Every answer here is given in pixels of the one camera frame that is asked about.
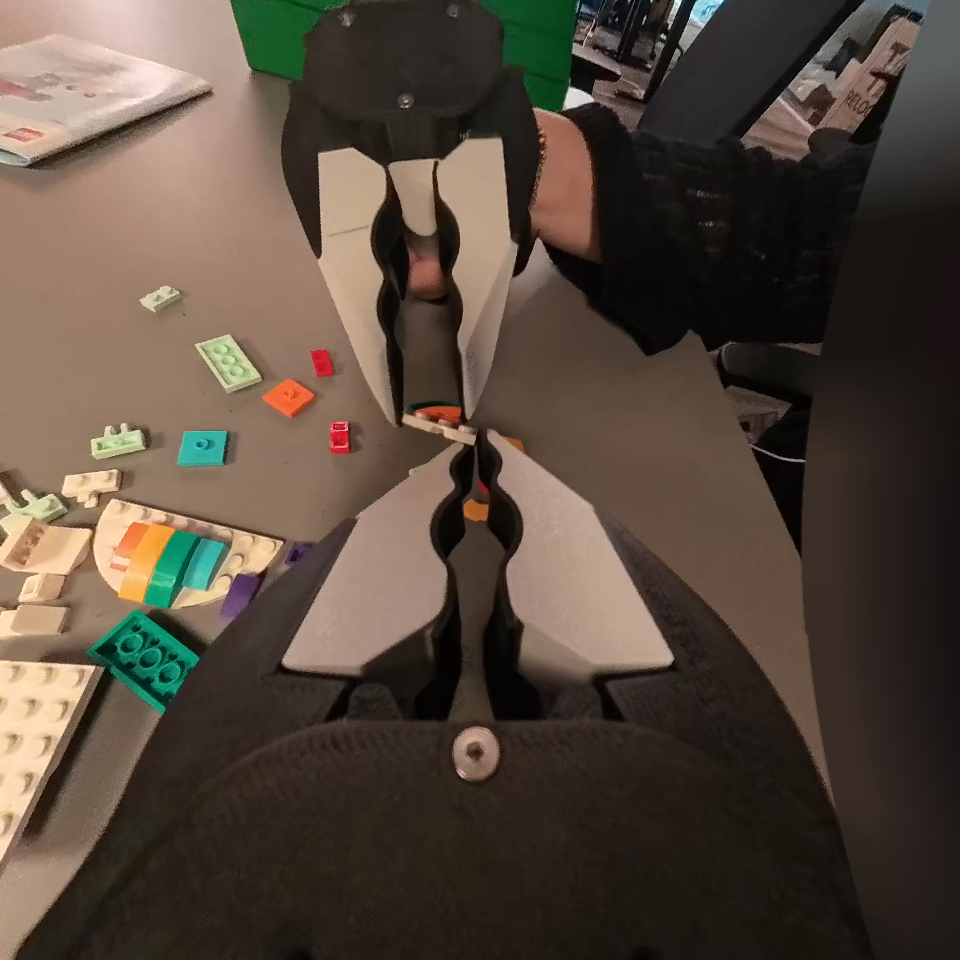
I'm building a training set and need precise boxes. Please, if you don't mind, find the black angled panel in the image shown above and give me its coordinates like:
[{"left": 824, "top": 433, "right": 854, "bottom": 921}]
[{"left": 637, "top": 0, "right": 867, "bottom": 145}]

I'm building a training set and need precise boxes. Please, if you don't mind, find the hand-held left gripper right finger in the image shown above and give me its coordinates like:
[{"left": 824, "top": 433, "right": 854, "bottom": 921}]
[{"left": 476, "top": 431, "right": 680, "bottom": 714}]

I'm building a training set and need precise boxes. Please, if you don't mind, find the teal square lego plate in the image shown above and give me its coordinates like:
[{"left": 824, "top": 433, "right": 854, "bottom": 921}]
[{"left": 177, "top": 429, "right": 230, "bottom": 468}]

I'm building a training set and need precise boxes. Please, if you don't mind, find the long teal lego plate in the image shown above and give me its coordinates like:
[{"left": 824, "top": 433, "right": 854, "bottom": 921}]
[{"left": 86, "top": 609, "right": 202, "bottom": 714}]

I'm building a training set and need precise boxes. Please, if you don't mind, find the lego instruction booklet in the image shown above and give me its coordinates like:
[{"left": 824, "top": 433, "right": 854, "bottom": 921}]
[{"left": 0, "top": 33, "right": 215, "bottom": 168}]

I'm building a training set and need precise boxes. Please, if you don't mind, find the white lego slope piece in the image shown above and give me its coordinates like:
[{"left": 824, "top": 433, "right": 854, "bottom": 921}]
[{"left": 0, "top": 521, "right": 95, "bottom": 577}]

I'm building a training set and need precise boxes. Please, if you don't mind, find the rainbow lego plate assembly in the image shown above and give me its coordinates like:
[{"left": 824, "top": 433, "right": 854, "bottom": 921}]
[
  {"left": 93, "top": 498, "right": 286, "bottom": 610},
  {"left": 402, "top": 401, "right": 481, "bottom": 449}
]

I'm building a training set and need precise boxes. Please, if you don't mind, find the person's right forearm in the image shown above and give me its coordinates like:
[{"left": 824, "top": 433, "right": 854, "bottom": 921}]
[{"left": 528, "top": 105, "right": 879, "bottom": 357}]

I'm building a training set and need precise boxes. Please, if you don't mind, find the cardboard box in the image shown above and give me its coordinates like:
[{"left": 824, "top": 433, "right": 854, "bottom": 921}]
[{"left": 787, "top": 7, "right": 924, "bottom": 140}]

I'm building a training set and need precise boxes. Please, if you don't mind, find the pile of small white pieces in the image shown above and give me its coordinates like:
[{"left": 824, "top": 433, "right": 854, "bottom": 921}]
[{"left": 0, "top": 468, "right": 125, "bottom": 640}]

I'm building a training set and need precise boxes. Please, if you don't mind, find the person's right hand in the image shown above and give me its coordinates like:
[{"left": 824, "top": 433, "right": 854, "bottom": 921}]
[{"left": 407, "top": 232, "right": 453, "bottom": 303}]

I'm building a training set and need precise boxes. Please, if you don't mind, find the green plastic bin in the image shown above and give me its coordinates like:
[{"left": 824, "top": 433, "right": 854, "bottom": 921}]
[{"left": 228, "top": 0, "right": 579, "bottom": 114}]

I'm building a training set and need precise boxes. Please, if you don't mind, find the large mint lego plate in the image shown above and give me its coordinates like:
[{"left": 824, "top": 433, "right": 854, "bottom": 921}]
[{"left": 195, "top": 335, "right": 265, "bottom": 395}]

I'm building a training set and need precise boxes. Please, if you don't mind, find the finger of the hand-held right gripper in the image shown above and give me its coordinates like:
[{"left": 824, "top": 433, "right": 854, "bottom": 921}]
[
  {"left": 436, "top": 137, "right": 520, "bottom": 423},
  {"left": 317, "top": 146, "right": 408, "bottom": 429}
]

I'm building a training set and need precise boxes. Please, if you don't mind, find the orange square lego plate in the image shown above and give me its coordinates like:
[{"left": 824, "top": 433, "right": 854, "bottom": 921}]
[{"left": 262, "top": 378, "right": 318, "bottom": 418}]

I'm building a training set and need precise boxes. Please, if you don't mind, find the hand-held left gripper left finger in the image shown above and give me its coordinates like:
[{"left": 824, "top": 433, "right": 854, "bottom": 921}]
[{"left": 281, "top": 442, "right": 470, "bottom": 706}]

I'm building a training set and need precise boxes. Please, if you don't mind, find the large white lego brick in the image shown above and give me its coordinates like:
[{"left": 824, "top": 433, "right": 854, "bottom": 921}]
[{"left": 0, "top": 660, "right": 106, "bottom": 875}]

